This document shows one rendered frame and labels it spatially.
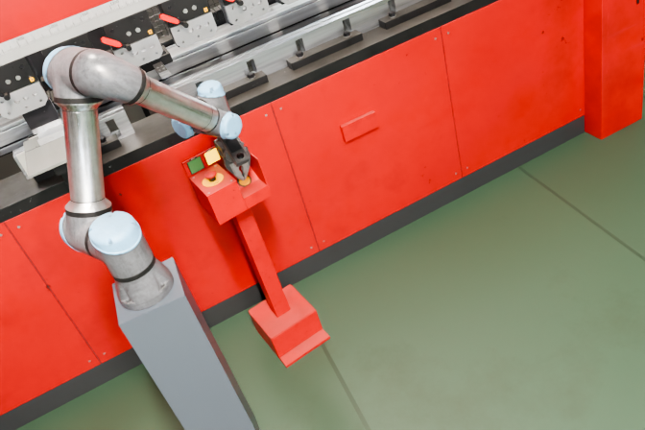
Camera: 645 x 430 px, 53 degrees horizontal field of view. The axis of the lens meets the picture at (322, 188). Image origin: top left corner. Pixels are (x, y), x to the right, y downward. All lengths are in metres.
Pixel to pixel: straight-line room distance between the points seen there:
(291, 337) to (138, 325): 0.86
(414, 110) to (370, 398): 1.12
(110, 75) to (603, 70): 2.18
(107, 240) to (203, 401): 0.61
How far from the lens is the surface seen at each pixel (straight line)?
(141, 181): 2.32
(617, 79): 3.20
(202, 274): 2.58
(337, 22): 2.49
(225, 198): 2.07
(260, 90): 2.34
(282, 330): 2.45
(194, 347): 1.85
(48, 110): 2.33
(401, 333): 2.47
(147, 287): 1.72
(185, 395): 1.97
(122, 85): 1.60
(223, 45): 2.62
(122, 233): 1.65
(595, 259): 2.67
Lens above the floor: 1.86
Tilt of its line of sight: 35 degrees down
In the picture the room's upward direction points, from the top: 17 degrees counter-clockwise
